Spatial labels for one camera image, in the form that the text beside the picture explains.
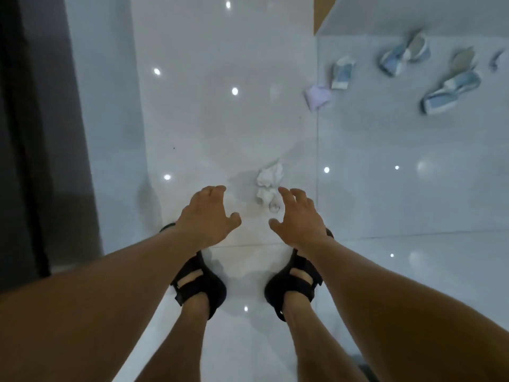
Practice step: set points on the dark door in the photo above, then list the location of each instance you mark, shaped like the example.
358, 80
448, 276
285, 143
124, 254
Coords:
35, 135

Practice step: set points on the person's left thumb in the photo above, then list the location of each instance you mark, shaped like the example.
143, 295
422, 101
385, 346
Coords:
233, 222

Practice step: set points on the white crumpled paper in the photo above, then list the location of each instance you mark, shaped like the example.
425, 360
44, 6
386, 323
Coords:
463, 61

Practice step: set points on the person's left hand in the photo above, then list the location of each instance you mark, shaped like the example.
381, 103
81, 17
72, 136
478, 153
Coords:
205, 222

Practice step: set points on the person's left forearm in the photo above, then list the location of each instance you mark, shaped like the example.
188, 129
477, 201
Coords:
99, 306

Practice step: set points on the person's leg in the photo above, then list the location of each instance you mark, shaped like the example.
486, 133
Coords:
185, 338
314, 342

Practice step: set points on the black right sandal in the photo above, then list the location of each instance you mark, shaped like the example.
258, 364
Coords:
284, 284

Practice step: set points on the person's right hand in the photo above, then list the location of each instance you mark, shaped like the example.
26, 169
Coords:
302, 224

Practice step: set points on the brown wooden panel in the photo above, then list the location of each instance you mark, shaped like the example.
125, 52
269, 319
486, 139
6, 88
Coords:
323, 11

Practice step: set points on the black sandal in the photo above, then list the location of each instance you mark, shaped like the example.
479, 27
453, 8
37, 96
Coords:
284, 284
201, 284

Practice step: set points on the small blue wrapper scrap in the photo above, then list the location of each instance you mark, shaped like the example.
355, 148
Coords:
496, 61

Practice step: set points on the small clear plastic piece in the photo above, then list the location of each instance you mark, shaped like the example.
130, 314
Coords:
274, 206

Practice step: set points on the crumpled white tissue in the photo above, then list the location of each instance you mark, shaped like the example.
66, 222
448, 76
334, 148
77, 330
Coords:
268, 180

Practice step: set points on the person's right thumb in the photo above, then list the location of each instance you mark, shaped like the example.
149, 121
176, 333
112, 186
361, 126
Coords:
277, 227

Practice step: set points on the crumpled purple paper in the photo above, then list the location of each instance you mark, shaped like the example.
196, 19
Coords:
317, 97

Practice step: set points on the person's left leg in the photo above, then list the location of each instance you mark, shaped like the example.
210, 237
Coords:
185, 338

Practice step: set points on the person's right forearm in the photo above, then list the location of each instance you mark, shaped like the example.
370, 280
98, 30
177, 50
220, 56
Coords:
401, 318

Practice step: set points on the black left sandal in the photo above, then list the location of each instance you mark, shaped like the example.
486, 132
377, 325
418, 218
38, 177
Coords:
201, 284

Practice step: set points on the person's right leg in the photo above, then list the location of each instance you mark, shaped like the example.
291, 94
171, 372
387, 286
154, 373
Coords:
314, 342

